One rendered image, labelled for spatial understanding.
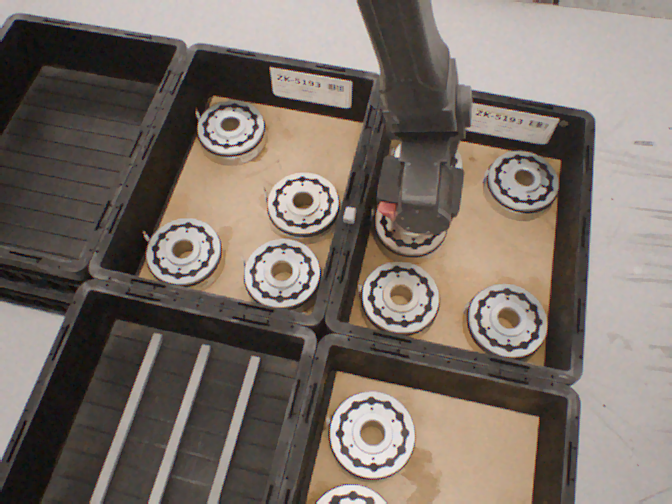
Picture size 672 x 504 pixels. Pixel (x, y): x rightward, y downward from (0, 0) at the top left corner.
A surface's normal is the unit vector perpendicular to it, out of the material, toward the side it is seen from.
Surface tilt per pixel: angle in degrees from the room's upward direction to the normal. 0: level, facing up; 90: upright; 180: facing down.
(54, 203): 0
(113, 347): 0
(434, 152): 14
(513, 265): 0
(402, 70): 101
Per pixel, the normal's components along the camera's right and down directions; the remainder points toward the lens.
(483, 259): 0.00, -0.44
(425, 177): -0.26, -0.36
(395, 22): -0.11, 0.96
